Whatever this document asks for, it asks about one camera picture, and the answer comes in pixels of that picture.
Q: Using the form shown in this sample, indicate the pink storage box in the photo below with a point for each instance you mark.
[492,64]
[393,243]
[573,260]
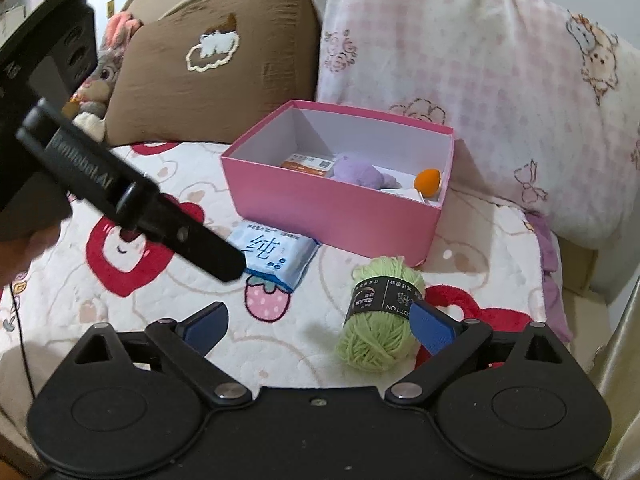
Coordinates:
[325,210]

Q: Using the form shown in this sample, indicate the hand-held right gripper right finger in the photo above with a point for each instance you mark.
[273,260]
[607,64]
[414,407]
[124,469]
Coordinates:
[432,332]

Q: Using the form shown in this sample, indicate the person's left hand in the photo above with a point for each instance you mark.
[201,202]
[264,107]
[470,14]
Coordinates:
[22,255]

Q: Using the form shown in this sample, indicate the orange makeup sponge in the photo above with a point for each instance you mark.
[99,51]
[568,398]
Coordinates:
[429,181]

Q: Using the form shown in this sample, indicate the purple frilled cloth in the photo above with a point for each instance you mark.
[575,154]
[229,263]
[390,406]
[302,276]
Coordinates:
[547,260]

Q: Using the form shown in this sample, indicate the pink floral pillow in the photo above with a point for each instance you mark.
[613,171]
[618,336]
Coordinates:
[475,70]

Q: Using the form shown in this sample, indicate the purple plush toy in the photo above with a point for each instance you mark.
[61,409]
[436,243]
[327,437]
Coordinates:
[357,172]

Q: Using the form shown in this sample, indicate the printed bear blanket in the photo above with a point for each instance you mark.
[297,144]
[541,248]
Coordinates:
[300,325]

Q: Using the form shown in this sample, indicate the brown embroidered pillow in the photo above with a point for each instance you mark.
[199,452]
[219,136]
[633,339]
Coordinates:
[225,105]

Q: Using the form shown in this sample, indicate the blue tissue packet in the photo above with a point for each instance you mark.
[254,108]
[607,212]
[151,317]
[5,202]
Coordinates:
[272,255]

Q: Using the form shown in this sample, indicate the grey rabbit plush toy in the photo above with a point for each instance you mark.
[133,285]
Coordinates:
[102,75]

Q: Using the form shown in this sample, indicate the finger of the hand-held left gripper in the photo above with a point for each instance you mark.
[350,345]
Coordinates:
[190,237]

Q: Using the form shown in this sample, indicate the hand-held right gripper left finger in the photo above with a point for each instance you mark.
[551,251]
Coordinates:
[207,329]

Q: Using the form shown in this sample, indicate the gold satin curtain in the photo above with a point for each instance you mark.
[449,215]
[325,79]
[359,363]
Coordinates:
[620,390]

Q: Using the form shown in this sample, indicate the small white soap box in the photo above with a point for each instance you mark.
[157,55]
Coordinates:
[305,164]

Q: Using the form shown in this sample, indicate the green yarn ball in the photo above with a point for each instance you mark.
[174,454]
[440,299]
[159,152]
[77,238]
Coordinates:
[372,340]

